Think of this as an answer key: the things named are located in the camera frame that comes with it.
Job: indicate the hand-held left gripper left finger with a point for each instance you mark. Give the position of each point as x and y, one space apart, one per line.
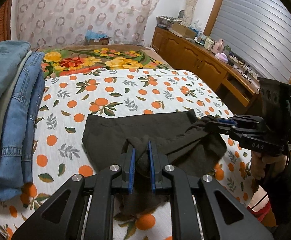
131 170

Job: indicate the woven basket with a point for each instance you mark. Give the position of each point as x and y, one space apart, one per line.
168 21

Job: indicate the purple tissue pack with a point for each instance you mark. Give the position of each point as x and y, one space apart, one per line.
221 56

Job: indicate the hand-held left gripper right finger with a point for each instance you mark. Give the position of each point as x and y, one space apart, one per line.
151 170

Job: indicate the cluster of small bottles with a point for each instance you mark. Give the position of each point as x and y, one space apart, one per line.
205 41

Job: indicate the tied beige curtain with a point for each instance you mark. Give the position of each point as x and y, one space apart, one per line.
194 0

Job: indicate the person's right hand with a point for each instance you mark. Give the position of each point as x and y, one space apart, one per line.
256 165

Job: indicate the grey window blind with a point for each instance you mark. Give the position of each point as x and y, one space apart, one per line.
255 25

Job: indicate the wooden sideboard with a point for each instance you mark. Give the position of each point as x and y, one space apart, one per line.
185 52

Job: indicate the plain cardboard box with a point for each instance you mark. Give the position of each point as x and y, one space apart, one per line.
183 31

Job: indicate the wooden slatted wardrobe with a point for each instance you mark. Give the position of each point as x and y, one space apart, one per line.
0 27

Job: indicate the blue denim jeans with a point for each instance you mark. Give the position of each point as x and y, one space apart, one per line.
18 130

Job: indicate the person's right forearm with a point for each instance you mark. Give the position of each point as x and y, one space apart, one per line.
285 195

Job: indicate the floral blanket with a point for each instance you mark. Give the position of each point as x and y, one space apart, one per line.
80 62

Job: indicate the orange print bed sheet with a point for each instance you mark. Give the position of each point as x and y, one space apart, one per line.
125 92

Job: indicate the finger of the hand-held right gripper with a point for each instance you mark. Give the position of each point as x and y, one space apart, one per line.
225 122
223 129

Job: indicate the black pants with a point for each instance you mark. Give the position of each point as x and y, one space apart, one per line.
115 135

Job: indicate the pink bottle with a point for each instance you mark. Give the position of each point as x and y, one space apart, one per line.
219 45

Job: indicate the blue plastic bag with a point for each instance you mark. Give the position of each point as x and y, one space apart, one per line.
95 33

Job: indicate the grey pants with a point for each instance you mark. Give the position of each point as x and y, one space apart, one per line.
3 115

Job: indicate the light blue jeans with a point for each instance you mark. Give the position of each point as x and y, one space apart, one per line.
0 75

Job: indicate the printed cardboard box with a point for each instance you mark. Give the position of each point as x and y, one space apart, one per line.
98 41

